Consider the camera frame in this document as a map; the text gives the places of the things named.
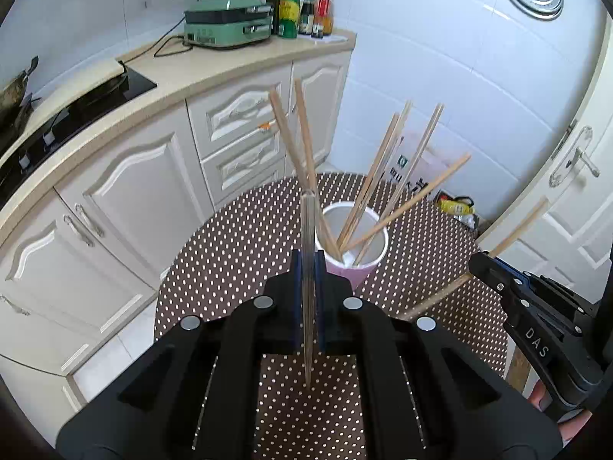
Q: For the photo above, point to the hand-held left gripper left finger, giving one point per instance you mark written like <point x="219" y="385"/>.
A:
<point x="297" y="292"/>

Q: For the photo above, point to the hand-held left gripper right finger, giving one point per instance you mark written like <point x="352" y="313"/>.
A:
<point x="320" y="292"/>

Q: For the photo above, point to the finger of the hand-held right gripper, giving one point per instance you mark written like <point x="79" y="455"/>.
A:
<point x="483" y="266"/>
<point x="550" y="290"/>

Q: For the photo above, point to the pink cup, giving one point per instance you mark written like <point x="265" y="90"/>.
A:
<point x="357" y="275"/>

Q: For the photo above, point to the single wooden chopstick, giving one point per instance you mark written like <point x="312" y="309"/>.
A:
<point x="519" y="225"/>
<point x="309" y="225"/>

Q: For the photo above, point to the bunch of wooden chopsticks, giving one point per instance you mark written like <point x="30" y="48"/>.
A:
<point x="421" y="190"/>

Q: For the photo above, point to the person's right hand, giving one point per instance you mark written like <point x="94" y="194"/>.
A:
<point x="572" y="429"/>

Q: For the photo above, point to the dark tote bag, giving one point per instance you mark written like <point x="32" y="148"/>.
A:
<point x="467" y="220"/>

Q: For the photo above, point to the white panel door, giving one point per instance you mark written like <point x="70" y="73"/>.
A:
<point x="574" y="230"/>

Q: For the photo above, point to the brown polka dot tablecloth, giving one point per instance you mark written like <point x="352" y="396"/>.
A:
<point x="230" y="249"/>

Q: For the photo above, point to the white cardboard box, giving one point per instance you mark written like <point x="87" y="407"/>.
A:
<point x="431" y="165"/>

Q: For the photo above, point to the cream cabinet drawer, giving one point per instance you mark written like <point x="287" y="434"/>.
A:
<point x="230" y="110"/>
<point x="239" y="167"/>

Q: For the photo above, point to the narrow cream cabinet door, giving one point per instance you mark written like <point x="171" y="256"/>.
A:
<point x="325" y="105"/>

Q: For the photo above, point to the beige kitchen countertop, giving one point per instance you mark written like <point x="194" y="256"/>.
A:
<point x="191" y="67"/>

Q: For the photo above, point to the green electric grill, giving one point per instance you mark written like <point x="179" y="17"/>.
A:
<point x="225" y="24"/>

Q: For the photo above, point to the green yellow label bottle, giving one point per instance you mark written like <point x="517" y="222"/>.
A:
<point x="289" y="14"/>

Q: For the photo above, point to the black glass gas stove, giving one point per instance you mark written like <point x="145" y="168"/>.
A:
<point x="96" y="98"/>

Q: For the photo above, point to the orange red sauce bottle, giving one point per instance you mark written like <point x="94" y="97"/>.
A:
<point x="324" y="9"/>

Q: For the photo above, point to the dark sauce bottle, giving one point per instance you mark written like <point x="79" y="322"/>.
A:
<point x="307" y="9"/>

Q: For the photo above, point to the dark olive oil bottle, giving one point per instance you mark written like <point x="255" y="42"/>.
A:
<point x="275" y="7"/>

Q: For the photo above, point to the metal wok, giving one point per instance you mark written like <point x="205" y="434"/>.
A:
<point x="14" y="100"/>

